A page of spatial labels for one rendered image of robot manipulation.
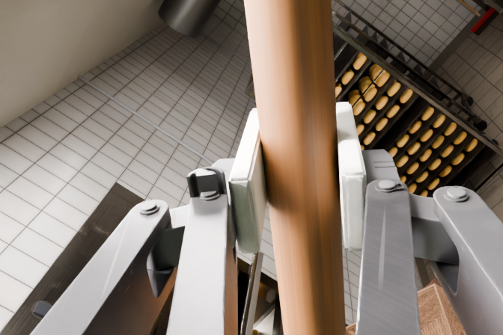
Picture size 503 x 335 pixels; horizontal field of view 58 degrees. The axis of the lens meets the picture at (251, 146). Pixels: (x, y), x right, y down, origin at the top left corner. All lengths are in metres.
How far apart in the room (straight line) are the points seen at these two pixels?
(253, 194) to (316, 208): 0.04
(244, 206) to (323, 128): 0.04
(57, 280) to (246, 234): 1.54
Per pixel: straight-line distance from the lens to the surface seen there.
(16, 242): 1.73
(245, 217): 0.15
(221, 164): 0.18
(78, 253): 1.78
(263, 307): 2.28
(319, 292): 0.20
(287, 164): 0.17
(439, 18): 5.35
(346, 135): 0.17
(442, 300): 2.13
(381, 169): 0.16
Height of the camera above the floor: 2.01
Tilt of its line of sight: 9 degrees down
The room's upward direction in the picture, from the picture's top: 56 degrees counter-clockwise
